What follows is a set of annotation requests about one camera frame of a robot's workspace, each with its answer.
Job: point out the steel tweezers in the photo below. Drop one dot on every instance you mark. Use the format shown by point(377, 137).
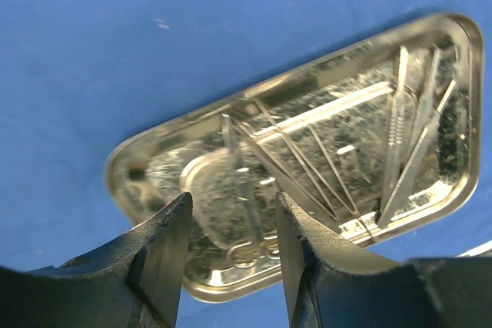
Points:
point(396, 129)

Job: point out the stainless steel instrument tray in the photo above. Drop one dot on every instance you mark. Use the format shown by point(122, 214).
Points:
point(318, 132)

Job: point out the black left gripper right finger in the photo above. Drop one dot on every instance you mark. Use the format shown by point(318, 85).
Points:
point(331, 282)

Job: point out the steel forceps with ring handles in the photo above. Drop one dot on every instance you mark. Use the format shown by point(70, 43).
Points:
point(258, 245)

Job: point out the steel scalpel handle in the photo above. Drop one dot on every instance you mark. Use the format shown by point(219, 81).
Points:
point(405, 183)

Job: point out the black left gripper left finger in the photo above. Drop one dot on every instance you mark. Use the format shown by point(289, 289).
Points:
point(132, 281)

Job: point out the blue surgical drape cloth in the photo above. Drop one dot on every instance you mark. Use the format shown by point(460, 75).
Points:
point(80, 77)

